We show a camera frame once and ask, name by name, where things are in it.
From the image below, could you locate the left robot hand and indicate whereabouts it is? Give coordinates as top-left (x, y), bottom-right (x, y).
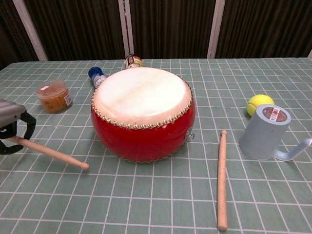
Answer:
top-left (0, 98), bottom-right (37, 156)

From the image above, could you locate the bottle with blue cap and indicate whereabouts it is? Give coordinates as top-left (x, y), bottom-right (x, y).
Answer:
top-left (88, 66), bottom-right (107, 88)

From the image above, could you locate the green grid cutting mat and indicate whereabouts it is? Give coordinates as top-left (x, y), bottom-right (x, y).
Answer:
top-left (0, 56), bottom-right (312, 234)

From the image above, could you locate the red drum with white skin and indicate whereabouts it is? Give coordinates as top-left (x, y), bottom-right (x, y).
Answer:
top-left (90, 67), bottom-right (195, 163)

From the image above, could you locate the dark corrugated partition panel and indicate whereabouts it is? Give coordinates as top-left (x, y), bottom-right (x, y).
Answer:
top-left (214, 0), bottom-right (312, 59)
top-left (23, 0), bottom-right (126, 61)
top-left (0, 0), bottom-right (40, 70)
top-left (127, 0), bottom-right (217, 59)

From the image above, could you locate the light blue plastic mug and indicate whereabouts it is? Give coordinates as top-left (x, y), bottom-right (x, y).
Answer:
top-left (238, 104), bottom-right (312, 162)

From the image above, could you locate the wooden drumstick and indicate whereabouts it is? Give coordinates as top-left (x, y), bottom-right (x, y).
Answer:
top-left (216, 130), bottom-right (228, 231)
top-left (9, 136), bottom-right (90, 171)

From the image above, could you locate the clear jar of rubber bands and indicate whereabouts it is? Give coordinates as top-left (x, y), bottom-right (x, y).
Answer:
top-left (35, 79), bottom-right (74, 114)

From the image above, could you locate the white partition frame post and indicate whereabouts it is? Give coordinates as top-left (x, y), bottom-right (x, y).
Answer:
top-left (207, 0), bottom-right (226, 59)
top-left (117, 0), bottom-right (135, 59)
top-left (12, 0), bottom-right (48, 61)

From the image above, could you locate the yellow tennis ball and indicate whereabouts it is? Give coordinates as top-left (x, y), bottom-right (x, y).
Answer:
top-left (247, 94), bottom-right (275, 119)

